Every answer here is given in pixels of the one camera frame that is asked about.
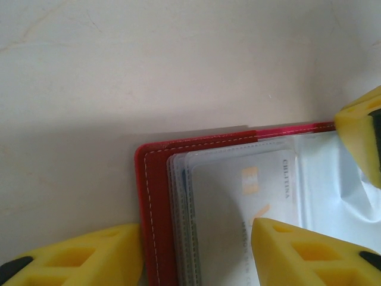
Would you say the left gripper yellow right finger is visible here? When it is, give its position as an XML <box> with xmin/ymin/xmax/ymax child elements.
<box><xmin>251</xmin><ymin>217</ymin><xmax>381</xmax><ymax>286</ymax></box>

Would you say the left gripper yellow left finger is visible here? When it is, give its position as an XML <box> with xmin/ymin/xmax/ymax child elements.
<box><xmin>0</xmin><ymin>222</ymin><xmax>147</xmax><ymax>286</ymax></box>

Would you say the white card with gold chip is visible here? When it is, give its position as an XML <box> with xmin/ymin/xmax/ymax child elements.
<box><xmin>189</xmin><ymin>148</ymin><xmax>300</xmax><ymax>286</ymax></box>

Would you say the red leather card holder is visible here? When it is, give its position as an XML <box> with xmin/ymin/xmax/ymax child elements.
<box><xmin>134</xmin><ymin>120</ymin><xmax>381</xmax><ymax>286</ymax></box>

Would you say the blue credit card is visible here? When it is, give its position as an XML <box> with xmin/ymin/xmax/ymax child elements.
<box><xmin>180</xmin><ymin>168</ymin><xmax>189</xmax><ymax>206</ymax></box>

